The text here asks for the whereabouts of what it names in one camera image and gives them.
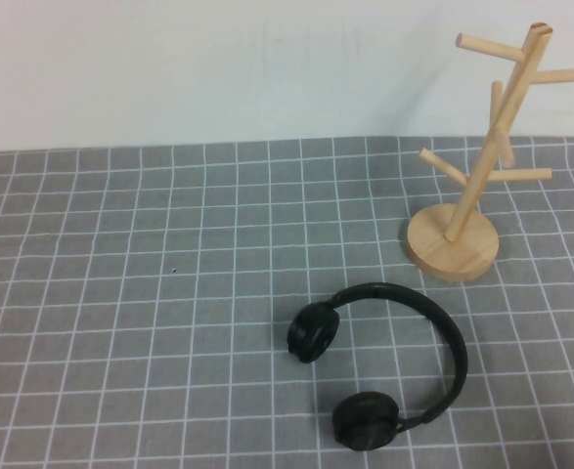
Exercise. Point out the black over-ear headphones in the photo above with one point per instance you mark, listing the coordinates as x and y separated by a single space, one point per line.
311 332

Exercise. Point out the wooden branched headphone stand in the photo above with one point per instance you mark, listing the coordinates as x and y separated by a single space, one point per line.
443 249

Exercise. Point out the grey white-grid tablecloth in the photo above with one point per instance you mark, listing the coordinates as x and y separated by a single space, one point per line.
169 366

